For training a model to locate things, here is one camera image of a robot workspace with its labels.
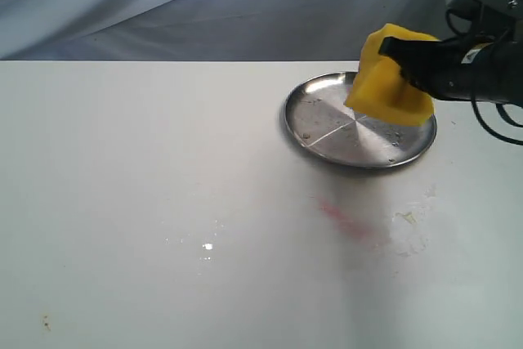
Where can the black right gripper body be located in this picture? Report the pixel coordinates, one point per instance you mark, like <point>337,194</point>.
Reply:
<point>490,74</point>

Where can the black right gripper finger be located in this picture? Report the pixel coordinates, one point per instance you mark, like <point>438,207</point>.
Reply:
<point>421,61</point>

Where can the yellow sponge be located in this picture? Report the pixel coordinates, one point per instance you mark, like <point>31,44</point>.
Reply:
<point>378,89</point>

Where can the spilled liquid puddle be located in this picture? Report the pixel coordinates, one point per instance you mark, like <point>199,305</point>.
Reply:
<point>407,215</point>

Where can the round steel plate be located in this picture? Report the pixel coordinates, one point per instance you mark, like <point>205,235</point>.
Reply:
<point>317,119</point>

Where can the white backdrop sheet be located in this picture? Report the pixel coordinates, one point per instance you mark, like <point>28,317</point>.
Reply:
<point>209,30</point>

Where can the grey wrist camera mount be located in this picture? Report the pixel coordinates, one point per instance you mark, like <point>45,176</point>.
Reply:
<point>487,17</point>

